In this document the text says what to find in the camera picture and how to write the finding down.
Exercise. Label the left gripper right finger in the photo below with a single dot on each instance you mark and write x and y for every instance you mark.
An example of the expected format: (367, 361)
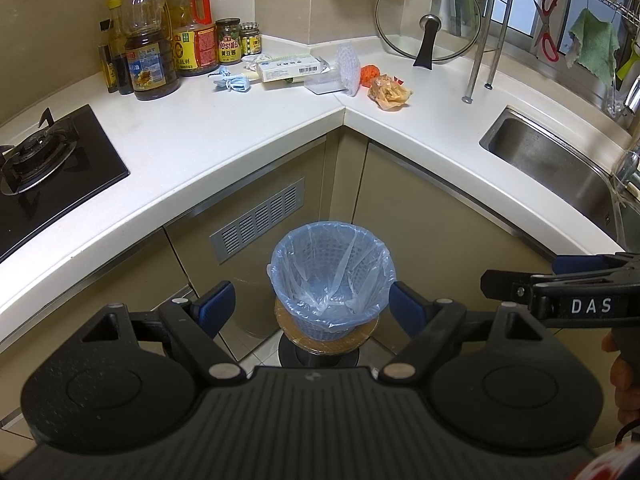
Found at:
(431, 327)

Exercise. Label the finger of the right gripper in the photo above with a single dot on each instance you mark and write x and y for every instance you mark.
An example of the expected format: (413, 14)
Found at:
(567, 264)
(509, 286)

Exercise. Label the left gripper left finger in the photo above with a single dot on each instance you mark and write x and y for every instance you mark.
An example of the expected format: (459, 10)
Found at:
(192, 328)

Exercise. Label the orange brown wrapper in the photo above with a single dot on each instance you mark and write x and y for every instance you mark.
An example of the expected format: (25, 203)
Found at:
(388, 93)

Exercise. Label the blue face mask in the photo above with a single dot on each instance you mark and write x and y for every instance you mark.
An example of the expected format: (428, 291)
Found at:
(223, 79)

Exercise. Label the orange mesh net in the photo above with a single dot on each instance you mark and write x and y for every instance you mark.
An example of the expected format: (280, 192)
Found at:
(368, 74)

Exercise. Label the clear plastic container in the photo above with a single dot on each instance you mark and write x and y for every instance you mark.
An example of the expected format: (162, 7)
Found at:
(325, 83)

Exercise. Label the white foam fruit net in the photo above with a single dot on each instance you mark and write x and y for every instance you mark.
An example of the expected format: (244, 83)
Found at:
(349, 68)

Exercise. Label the white green medicine box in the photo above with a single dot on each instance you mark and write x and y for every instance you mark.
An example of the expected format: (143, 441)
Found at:
(289, 67)

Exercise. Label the white tissue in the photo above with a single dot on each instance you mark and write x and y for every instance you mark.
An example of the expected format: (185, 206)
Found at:
(255, 58)

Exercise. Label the blue lined trash bin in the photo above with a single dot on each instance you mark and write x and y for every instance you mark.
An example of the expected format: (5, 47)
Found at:
(331, 277)

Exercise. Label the person right hand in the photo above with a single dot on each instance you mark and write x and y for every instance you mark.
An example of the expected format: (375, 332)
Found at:
(627, 395)

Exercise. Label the stainless steel sink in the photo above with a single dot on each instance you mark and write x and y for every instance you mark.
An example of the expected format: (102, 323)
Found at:
(553, 163)

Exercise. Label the grey cabinet vent grille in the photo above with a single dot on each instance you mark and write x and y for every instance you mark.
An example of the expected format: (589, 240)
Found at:
(254, 223)

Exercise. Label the round wooden stool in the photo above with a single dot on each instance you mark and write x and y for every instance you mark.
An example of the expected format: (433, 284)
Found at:
(299, 350)

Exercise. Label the chrome faucet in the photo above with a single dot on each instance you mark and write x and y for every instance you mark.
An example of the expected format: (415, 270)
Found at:
(626, 169)

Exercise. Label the black gas stove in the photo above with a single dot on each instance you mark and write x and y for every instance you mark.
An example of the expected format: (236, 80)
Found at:
(63, 164)

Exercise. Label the green dish cloth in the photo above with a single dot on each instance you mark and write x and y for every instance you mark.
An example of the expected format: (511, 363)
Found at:
(594, 44)

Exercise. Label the small yellow cap bottle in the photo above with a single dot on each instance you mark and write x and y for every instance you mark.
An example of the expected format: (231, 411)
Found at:
(117, 44)

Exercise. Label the dark soy sauce bottle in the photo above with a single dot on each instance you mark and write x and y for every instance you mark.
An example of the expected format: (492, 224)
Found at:
(108, 67)

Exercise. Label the glass pot lid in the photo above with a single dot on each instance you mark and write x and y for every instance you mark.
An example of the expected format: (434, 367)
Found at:
(429, 32)

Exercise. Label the large dark oil bottle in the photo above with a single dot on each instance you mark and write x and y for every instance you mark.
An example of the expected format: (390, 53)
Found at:
(148, 49)

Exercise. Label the checkered lid sauce jar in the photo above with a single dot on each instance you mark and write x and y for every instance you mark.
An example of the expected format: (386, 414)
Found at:
(251, 38)

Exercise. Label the soybean paste jar black lid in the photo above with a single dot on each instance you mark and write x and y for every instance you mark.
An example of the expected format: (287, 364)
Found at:
(229, 41)

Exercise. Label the red handled scissors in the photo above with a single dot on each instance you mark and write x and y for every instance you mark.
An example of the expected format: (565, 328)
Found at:
(544, 41)

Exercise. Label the oil bottle red handle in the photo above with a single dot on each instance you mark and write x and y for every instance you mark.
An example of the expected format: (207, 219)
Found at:
(194, 39)

